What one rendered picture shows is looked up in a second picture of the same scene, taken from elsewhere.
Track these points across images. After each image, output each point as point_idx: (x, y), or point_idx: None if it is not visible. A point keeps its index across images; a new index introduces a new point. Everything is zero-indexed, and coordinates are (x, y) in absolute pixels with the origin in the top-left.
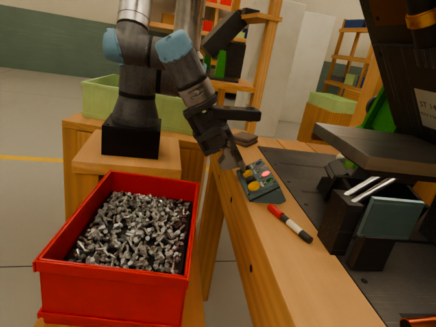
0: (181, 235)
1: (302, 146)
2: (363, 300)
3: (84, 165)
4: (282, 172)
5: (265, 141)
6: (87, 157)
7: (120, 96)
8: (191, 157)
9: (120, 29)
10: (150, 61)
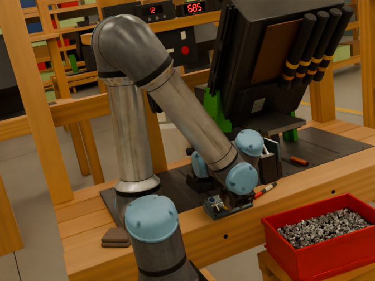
0: (308, 220)
1: (78, 221)
2: (300, 172)
3: None
4: (184, 208)
5: (81, 241)
6: None
7: (182, 267)
8: None
9: (242, 160)
10: None
